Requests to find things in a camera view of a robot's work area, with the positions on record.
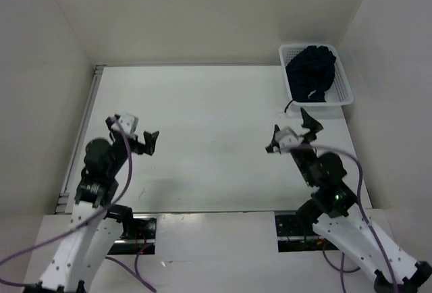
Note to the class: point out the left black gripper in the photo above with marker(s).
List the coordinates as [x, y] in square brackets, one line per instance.
[148, 147]

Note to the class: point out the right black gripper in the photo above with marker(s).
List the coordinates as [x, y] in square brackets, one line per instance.
[312, 124]

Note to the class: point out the navy blue shorts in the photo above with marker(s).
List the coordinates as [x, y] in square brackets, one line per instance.
[311, 73]

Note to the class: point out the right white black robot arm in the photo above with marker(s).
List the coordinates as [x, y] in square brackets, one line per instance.
[336, 213]

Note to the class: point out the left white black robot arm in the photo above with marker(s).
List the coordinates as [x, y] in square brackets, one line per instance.
[97, 219]

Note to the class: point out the white perforated plastic basket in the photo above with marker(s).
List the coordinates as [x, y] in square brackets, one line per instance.
[338, 95]

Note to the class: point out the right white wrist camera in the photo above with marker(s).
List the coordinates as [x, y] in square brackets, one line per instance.
[286, 139]

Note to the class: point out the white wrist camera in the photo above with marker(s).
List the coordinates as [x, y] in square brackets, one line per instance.
[286, 139]
[126, 122]

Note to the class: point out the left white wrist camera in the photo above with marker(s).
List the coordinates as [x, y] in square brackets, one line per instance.
[126, 122]

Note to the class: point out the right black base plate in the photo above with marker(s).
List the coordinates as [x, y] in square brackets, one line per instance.
[291, 237]

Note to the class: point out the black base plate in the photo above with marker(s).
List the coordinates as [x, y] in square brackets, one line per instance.
[140, 237]
[291, 237]

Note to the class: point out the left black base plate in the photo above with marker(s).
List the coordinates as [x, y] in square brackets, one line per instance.
[140, 237]

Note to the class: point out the aluminium table edge rail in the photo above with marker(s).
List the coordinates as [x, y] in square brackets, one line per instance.
[64, 194]

